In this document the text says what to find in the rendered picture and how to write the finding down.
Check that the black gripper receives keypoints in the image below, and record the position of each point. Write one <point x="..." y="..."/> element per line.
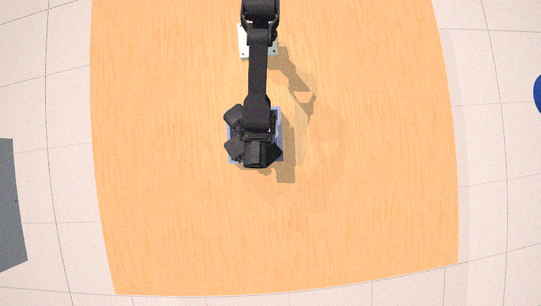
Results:
<point x="232" y="116"/>

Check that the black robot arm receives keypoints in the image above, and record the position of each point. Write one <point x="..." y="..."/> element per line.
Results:
<point x="251" y="145"/>

